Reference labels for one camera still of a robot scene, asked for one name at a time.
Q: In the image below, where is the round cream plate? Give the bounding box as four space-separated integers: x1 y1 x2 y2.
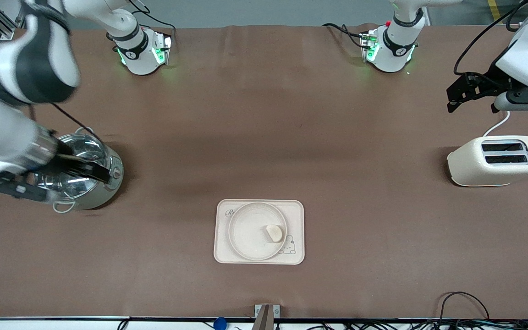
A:
228 202 288 262

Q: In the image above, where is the small pale bun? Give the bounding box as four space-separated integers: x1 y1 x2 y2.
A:
264 224 284 243

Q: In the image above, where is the cream rabbit print tray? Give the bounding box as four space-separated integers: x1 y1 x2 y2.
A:
213 198 305 265

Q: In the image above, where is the glass pot lid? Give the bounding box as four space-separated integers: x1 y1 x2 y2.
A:
35 133 109 201

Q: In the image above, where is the pale green electric pot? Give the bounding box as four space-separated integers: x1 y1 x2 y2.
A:
35 126 124 214

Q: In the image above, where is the cream two-slot toaster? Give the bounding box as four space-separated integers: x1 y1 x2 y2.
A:
446 135 528 187

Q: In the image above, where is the brown table mat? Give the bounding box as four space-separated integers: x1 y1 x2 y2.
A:
0 24 528 320

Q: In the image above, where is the white toaster power cable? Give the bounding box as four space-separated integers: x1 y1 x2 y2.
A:
483 110 511 137

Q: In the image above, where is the black left base cable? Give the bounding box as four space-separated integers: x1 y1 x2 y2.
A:
323 23 366 49

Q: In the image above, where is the black base cable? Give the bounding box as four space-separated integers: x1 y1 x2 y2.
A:
323 23 366 49
126 0 176 44

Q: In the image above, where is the black right base cable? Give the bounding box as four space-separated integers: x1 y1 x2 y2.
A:
126 0 176 44

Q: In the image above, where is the black looped cable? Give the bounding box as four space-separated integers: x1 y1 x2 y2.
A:
438 291 491 330

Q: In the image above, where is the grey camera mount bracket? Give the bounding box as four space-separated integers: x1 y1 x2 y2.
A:
254 304 281 330

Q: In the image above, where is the black cable bundle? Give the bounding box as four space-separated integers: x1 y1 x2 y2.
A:
305 319 528 330

